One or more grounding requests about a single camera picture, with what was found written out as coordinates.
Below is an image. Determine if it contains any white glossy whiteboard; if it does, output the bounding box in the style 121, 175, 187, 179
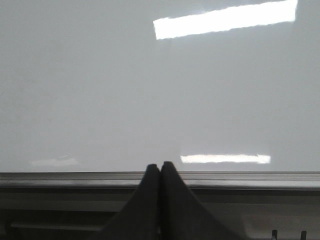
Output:
0, 0, 320, 190

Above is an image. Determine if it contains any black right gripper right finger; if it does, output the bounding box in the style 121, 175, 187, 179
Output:
159, 161, 232, 240

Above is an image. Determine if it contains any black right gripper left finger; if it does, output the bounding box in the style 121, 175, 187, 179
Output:
89, 164, 160, 240

